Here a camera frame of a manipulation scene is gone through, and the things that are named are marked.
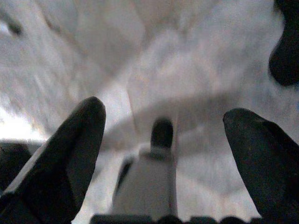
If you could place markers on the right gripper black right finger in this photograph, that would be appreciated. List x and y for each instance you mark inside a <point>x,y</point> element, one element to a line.
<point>268,168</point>

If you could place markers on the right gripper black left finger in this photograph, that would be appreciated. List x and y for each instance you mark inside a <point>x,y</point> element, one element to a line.
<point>53,168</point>

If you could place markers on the black garment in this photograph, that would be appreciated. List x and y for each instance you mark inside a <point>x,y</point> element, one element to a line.
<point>287,58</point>

